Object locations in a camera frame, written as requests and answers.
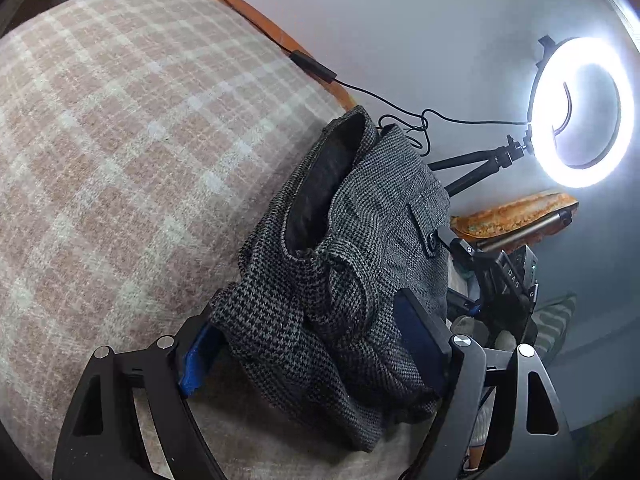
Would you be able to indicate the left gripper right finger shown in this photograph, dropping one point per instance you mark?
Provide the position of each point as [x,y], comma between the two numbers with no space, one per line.
[528,436]

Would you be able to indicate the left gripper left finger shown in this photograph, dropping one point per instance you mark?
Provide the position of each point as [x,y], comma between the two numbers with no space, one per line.
[101,437]

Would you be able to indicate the grey houndstooth shorts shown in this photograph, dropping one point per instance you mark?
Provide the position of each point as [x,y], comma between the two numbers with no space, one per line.
[311,317]

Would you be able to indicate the green patterned pillow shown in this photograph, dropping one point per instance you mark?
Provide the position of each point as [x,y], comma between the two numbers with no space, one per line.
[552,319]

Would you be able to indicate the orange patterned cloth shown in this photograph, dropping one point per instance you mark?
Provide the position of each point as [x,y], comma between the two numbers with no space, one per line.
[510,217]

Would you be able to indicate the folded metal stand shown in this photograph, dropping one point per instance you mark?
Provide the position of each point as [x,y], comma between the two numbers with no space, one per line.
[560,218]

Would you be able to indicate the black tripod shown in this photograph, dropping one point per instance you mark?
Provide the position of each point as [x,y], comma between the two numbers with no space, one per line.
[488,162]

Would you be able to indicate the orange wooden bed edge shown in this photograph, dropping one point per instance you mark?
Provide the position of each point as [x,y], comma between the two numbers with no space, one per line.
[302,58]

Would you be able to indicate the beige plaid bed cover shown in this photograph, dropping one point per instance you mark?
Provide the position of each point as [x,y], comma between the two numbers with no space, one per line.
[141,142]

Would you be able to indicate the white ring light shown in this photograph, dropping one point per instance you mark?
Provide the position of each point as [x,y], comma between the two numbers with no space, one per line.
[581,113]

